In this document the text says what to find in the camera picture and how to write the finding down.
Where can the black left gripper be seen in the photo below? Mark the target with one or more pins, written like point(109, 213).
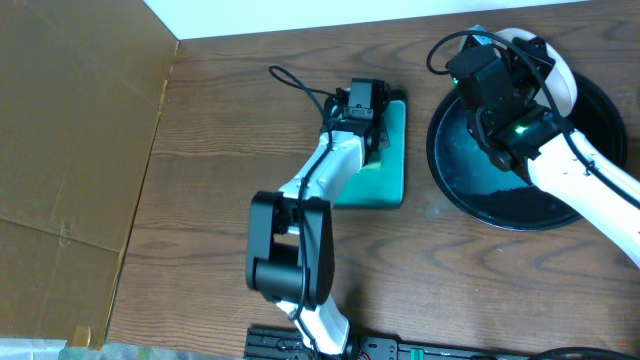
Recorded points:
point(382, 134)

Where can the white plate with stain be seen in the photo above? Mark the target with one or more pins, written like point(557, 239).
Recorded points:
point(560, 80)

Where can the green yellow sponge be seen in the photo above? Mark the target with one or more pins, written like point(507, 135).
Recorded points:
point(371, 167)

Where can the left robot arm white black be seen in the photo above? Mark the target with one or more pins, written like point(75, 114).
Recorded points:
point(290, 255)

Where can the round black serving tray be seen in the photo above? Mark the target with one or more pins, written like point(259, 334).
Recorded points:
point(502, 199)

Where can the brown cardboard panel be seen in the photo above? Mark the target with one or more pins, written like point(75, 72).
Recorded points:
point(82, 87)

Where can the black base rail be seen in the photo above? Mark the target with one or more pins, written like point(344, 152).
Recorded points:
point(277, 344)

